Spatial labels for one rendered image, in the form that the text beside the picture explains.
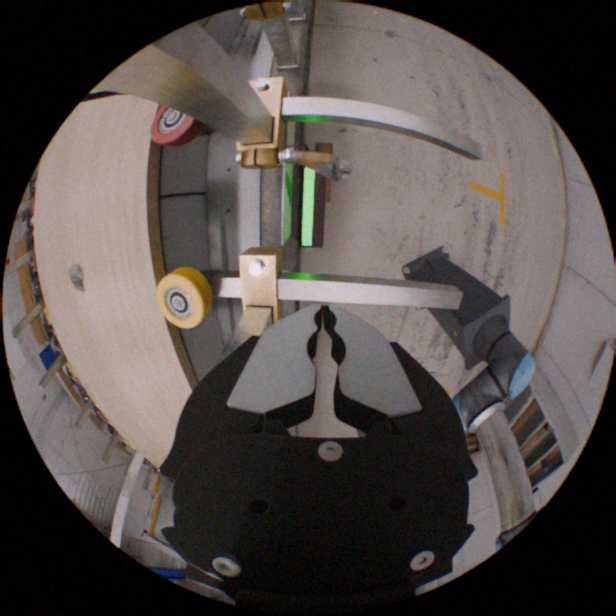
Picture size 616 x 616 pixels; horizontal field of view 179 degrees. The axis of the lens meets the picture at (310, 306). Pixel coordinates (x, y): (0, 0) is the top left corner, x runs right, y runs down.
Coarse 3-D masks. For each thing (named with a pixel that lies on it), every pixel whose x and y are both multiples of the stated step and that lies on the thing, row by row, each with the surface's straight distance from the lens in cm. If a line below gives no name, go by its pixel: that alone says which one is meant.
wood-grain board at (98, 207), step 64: (64, 128) 83; (128, 128) 39; (64, 192) 61; (128, 192) 34; (64, 256) 61; (128, 256) 35; (64, 320) 81; (128, 320) 42; (128, 384) 62; (192, 384) 44
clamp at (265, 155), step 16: (272, 80) 31; (272, 96) 30; (272, 112) 29; (272, 128) 28; (240, 144) 28; (256, 144) 27; (272, 144) 27; (240, 160) 29; (256, 160) 27; (272, 160) 27
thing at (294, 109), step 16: (288, 112) 29; (304, 112) 29; (320, 112) 29; (336, 112) 29; (352, 112) 29; (368, 112) 30; (384, 112) 31; (400, 112) 31; (208, 128) 33; (384, 128) 32; (400, 128) 31; (416, 128) 31; (432, 128) 33; (448, 128) 34; (448, 144) 34; (464, 144) 35; (480, 144) 38
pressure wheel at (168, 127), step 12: (168, 108) 33; (156, 120) 33; (168, 120) 30; (180, 120) 30; (192, 120) 28; (156, 132) 32; (168, 132) 30; (180, 132) 29; (192, 132) 30; (168, 144) 30; (180, 144) 31
